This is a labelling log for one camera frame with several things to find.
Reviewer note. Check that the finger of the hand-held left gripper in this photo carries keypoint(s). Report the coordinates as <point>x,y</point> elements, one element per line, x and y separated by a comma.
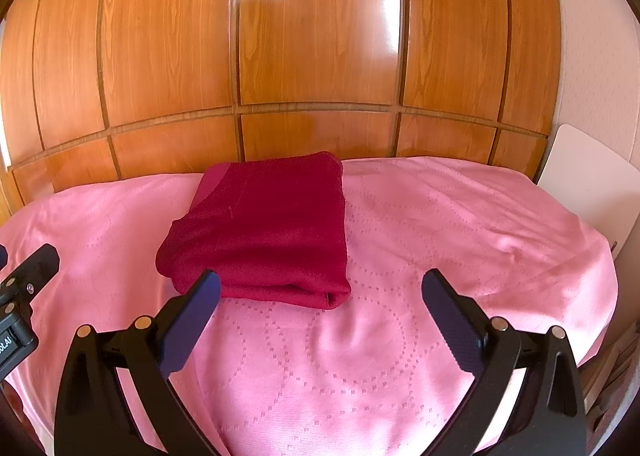
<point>35,268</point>
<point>2,256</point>

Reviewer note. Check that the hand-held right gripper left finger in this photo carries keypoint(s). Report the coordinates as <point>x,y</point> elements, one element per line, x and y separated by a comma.
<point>192,321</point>

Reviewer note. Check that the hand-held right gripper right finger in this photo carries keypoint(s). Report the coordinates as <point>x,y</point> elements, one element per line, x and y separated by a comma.
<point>452,321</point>

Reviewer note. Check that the maroon sweater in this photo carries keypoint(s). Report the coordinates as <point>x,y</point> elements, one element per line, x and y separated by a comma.
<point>270,226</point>

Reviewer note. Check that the pink bedspread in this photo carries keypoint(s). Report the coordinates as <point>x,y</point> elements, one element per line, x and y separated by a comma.
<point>450,216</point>

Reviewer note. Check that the pale stacked boards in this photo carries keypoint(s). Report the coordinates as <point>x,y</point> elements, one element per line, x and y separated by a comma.
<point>605,366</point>

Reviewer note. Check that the white board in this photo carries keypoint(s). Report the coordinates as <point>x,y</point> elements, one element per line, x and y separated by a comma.
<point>585,175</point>

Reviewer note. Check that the wooden panelled wardrobe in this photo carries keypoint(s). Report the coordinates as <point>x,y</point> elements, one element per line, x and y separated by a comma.
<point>320,35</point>

